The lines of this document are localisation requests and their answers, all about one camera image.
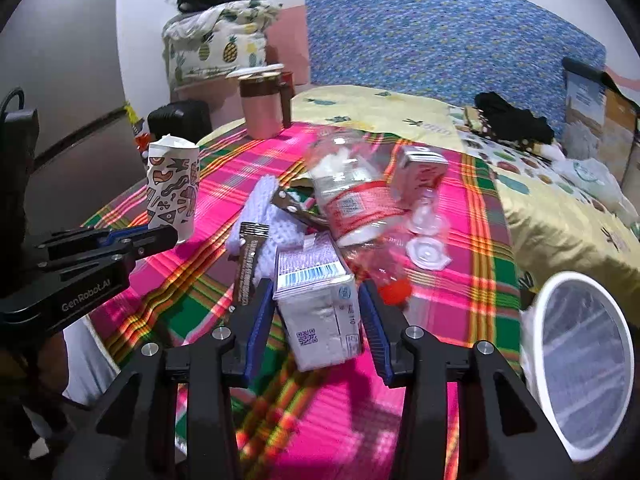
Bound purple white milk carton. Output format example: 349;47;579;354
273;232;362;372

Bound clear plastic jelly cup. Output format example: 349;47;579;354
406;236;451;271

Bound patterned paper cup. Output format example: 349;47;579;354
146;134;200;243

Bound white round trash bin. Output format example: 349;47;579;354
520;271;634;463

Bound brown snack wrapper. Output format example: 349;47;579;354
232;222;269;307

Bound white foam net sleeve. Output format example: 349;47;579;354
226;176;307;285

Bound pink plaid cloth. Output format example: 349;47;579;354
90;124;520;479

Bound black suitcase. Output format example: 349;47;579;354
146;100;213;143

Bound pink strawberry milk carton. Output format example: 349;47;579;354
390;145;449;209

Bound pink tumbler brown lid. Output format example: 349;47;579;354
226;63;294;140

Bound silver refrigerator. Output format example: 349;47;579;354
1;0;144;233

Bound yellow pineapple bedsheet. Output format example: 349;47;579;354
199;84;640;306

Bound folded pineapple quilt pile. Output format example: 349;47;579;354
162;0;281;89

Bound black clothes on bed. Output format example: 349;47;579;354
474;92;554;145

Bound white plastic bag on bed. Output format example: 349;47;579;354
551;158;639;226

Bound blue patterned headboard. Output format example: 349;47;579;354
305;0;606;131

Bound cardboard box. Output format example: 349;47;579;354
561;58;639;184

